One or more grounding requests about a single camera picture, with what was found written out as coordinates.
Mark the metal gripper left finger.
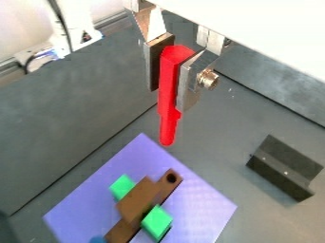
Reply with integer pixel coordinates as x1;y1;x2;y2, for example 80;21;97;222
122;0;176;91

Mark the green block left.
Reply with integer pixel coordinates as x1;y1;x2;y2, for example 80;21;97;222
110;175;137;201

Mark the red peg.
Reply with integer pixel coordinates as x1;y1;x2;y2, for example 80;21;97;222
158;45;195;146

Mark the brown cross block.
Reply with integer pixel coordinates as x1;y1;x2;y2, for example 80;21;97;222
105;169;184;243

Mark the green block right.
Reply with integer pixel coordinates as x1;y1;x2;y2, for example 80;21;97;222
141;205;173;242

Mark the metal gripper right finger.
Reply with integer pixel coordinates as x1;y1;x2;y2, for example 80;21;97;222
177;26;225;112

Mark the green block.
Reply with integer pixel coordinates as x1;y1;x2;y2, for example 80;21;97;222
141;205;173;242
110;175;137;201

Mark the purple base board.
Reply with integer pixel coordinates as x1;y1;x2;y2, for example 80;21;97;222
43;134;237;243

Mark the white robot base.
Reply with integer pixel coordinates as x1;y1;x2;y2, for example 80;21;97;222
14;0;104;74

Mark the black angle bracket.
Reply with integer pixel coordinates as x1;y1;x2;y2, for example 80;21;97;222
247;135;324;202

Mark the blue hexagonal peg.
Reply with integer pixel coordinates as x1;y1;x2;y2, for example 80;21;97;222
89;236;108;243

